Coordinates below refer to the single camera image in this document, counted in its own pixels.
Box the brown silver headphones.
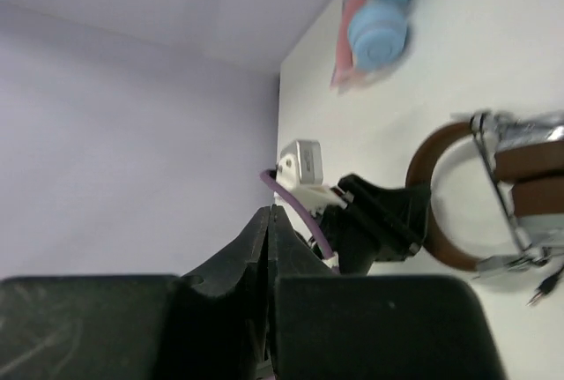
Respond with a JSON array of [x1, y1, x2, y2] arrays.
[[405, 110, 563, 276]]

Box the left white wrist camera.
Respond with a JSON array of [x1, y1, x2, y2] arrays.
[[276, 139, 346, 214]]

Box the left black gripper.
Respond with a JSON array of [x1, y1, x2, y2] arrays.
[[316, 174, 431, 274]]

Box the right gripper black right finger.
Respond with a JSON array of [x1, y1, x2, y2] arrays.
[[268, 205, 339, 379]]

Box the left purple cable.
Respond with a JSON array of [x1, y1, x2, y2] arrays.
[[259, 168, 341, 273]]

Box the pink blue cat headphones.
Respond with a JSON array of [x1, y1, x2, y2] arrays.
[[330, 0, 412, 90]]

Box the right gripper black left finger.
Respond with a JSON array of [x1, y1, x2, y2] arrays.
[[175, 207, 269, 379]]

